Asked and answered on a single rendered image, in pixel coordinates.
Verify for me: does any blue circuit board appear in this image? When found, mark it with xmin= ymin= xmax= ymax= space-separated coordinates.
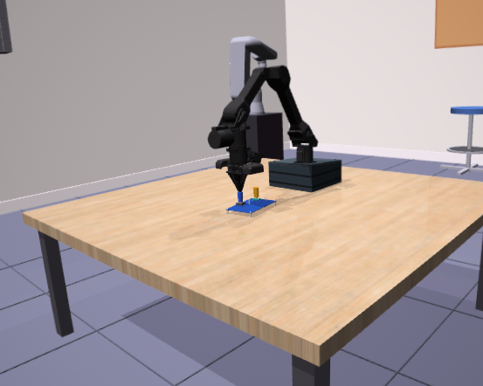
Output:
xmin=226 ymin=187 xmax=277 ymax=217

